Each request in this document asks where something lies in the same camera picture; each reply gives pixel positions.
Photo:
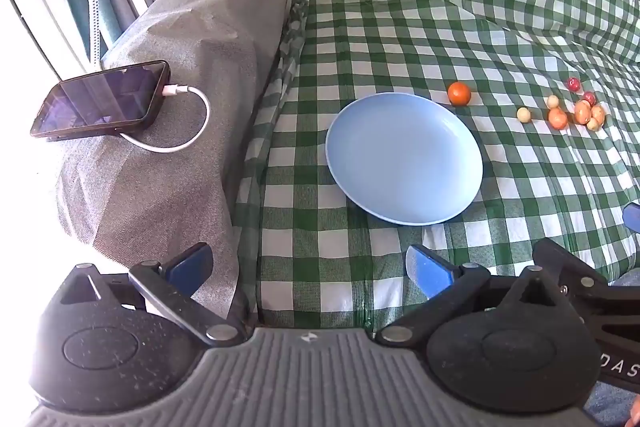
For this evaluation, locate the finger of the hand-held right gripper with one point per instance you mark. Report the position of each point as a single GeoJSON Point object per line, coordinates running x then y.
{"type": "Point", "coordinates": [634, 216]}
{"type": "Point", "coordinates": [580, 269]}

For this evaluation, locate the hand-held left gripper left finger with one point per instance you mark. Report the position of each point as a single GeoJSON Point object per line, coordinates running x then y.
{"type": "Point", "coordinates": [192, 266]}

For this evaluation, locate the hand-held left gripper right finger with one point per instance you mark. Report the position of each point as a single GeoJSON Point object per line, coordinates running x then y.
{"type": "Point", "coordinates": [430, 269]}

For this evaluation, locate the tan round fruit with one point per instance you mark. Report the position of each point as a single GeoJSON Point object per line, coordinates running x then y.
{"type": "Point", "coordinates": [599, 112]}
{"type": "Point", "coordinates": [522, 115]}
{"type": "Point", "coordinates": [593, 125]}
{"type": "Point", "coordinates": [552, 101]}

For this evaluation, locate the light blue plate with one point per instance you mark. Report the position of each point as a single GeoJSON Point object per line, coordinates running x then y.
{"type": "Point", "coordinates": [405, 157]}

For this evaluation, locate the orange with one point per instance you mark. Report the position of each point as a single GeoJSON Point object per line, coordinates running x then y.
{"type": "Point", "coordinates": [558, 118]}
{"type": "Point", "coordinates": [459, 93]}

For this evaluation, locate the peach-coloured round fruit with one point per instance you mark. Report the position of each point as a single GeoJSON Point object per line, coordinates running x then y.
{"type": "Point", "coordinates": [581, 111]}

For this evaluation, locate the dark red cherry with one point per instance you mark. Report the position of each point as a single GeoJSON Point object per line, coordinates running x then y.
{"type": "Point", "coordinates": [590, 98]}
{"type": "Point", "coordinates": [573, 83]}

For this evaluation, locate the black smartphone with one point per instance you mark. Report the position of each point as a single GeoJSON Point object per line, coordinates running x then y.
{"type": "Point", "coordinates": [100, 99]}

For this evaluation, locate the grey paper-wrapped box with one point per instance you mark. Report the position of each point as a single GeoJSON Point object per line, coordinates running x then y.
{"type": "Point", "coordinates": [190, 57]}

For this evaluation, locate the green white checked cloth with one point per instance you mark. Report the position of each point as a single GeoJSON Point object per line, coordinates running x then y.
{"type": "Point", "coordinates": [425, 7]}

